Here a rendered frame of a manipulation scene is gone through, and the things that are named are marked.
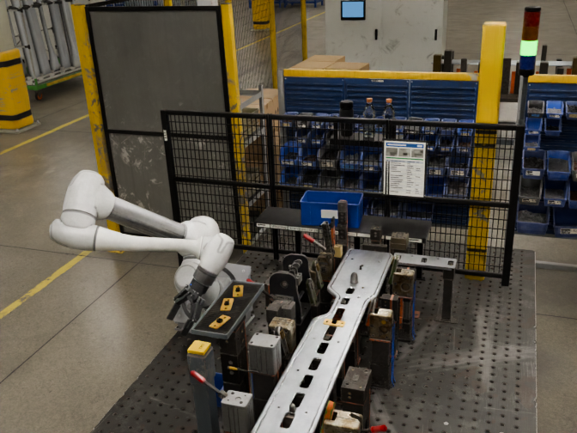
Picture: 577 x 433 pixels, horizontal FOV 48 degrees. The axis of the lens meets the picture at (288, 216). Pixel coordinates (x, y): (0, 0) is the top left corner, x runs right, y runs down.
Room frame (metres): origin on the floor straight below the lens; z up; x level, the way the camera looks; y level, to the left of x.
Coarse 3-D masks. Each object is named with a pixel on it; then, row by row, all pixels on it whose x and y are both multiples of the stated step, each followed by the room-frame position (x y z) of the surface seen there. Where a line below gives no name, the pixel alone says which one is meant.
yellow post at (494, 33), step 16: (496, 32) 3.02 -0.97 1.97; (496, 48) 3.02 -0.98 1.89; (480, 64) 3.05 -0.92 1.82; (496, 64) 3.01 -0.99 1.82; (480, 80) 3.04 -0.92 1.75; (496, 80) 3.01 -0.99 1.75; (480, 96) 3.04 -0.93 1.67; (496, 96) 3.02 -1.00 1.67; (480, 112) 3.03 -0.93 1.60; (496, 112) 3.01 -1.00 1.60; (480, 144) 3.03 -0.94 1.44; (480, 160) 3.03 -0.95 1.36; (480, 192) 3.02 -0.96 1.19; (480, 224) 3.02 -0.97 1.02; (480, 240) 3.02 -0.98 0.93; (480, 256) 3.02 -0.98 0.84
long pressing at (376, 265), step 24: (360, 264) 2.68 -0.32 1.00; (384, 264) 2.67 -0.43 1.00; (336, 288) 2.47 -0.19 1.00; (360, 288) 2.46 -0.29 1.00; (336, 312) 2.28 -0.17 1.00; (360, 312) 2.27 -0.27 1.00; (312, 336) 2.11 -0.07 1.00; (336, 336) 2.11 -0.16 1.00; (312, 360) 1.96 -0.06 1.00; (336, 360) 1.95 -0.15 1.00; (288, 384) 1.83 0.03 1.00; (312, 384) 1.82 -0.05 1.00; (264, 408) 1.71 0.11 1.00; (288, 408) 1.71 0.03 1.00; (312, 408) 1.70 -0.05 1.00; (264, 432) 1.60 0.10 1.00; (288, 432) 1.60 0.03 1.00; (312, 432) 1.59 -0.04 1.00
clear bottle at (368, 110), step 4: (368, 100) 3.26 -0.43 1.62; (372, 100) 3.27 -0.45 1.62; (368, 104) 3.27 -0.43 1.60; (372, 104) 3.27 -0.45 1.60; (364, 108) 3.28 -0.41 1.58; (368, 108) 3.25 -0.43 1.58; (372, 108) 3.26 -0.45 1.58; (364, 112) 3.26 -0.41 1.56; (368, 112) 3.25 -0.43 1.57; (372, 112) 3.25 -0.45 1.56; (364, 116) 3.26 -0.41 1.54; (368, 116) 3.25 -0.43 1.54; (372, 116) 3.25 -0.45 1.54; (364, 124) 3.26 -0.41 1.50; (364, 128) 3.26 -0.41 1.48; (372, 128) 3.25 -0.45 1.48; (364, 132) 3.26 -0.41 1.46; (372, 132) 3.25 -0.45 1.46; (364, 136) 3.26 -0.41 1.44; (372, 136) 3.25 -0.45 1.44
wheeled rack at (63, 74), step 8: (64, 0) 12.42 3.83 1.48; (88, 0) 12.61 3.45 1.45; (8, 8) 11.37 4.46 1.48; (16, 8) 11.22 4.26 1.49; (24, 8) 11.28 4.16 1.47; (24, 24) 10.91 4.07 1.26; (56, 48) 12.94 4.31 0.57; (24, 56) 12.08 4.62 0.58; (32, 64) 10.91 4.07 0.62; (56, 72) 11.90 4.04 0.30; (64, 72) 11.78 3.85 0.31; (72, 72) 11.93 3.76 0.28; (80, 72) 11.99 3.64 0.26; (32, 80) 11.28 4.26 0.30; (40, 80) 11.26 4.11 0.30; (48, 80) 11.30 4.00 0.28; (56, 80) 11.34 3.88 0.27; (64, 80) 11.55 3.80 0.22; (32, 88) 10.92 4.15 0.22; (40, 88) 10.95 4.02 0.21; (40, 96) 11.03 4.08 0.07
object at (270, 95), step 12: (240, 96) 6.02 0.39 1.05; (264, 96) 5.98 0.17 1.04; (276, 96) 6.01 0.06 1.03; (264, 108) 5.64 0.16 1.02; (276, 108) 5.99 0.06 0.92; (276, 120) 5.97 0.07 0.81; (276, 132) 5.82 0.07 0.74; (276, 144) 5.48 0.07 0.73; (252, 156) 5.97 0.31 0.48; (276, 156) 5.47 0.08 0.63; (276, 168) 5.48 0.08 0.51; (276, 192) 5.48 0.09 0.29; (264, 204) 5.53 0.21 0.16
